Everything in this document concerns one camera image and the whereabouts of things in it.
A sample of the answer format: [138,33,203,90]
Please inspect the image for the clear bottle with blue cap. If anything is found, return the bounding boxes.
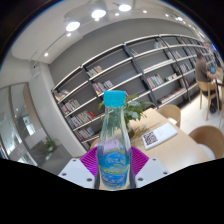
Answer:
[96,90,133,190]

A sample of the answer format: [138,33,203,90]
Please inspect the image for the grey low planter partition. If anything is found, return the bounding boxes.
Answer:
[33,146,83,176]

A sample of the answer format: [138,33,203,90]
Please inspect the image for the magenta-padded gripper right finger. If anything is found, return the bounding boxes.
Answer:
[129,145,171,189]

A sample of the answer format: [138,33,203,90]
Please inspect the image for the grey bookshelf unit with books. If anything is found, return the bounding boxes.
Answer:
[50,33,221,143]

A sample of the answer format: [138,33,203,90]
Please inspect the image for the person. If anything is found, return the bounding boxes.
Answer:
[194,51,219,84]

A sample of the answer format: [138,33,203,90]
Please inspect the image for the small green planter plant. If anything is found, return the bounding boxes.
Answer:
[42,137,58,154]

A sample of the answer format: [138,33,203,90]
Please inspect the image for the tan round-back chair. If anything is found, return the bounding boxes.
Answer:
[155,104,182,129]
[187,125,224,160]

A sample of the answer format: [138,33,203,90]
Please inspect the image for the white open magazine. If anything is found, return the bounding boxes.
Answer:
[141,122,179,151]

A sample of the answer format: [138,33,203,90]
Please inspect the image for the green potted table plant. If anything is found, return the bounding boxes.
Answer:
[97,94,157,138]

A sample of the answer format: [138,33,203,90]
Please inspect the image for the round ceiling lights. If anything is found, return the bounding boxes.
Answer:
[43,3,208,58]

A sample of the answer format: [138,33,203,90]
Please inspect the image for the light wooden slatted chair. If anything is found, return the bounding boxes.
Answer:
[196,79,222,122]

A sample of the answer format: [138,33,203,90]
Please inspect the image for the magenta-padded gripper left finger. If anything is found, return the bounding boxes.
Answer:
[57,146,100,190]

